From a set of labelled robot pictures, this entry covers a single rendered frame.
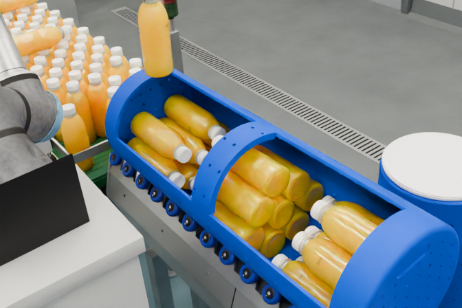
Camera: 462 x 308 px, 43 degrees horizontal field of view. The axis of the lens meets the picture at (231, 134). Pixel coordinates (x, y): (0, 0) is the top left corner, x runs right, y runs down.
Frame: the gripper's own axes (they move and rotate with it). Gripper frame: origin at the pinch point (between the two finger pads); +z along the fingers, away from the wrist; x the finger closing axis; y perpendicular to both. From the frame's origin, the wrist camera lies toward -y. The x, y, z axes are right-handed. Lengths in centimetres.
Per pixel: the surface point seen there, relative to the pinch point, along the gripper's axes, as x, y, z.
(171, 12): 35, -52, 28
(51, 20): 8, -98, 35
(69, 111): -16.2, -27.0, 35.8
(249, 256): -13, 49, 39
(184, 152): -4.8, 14.2, 35.2
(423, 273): 4, 76, 34
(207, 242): -10, 29, 51
